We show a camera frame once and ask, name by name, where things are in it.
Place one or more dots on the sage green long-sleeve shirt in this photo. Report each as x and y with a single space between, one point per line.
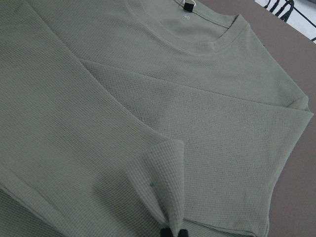
119 118

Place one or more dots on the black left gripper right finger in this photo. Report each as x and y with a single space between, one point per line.
183 233

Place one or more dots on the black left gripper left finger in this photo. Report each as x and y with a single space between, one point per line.
166 232

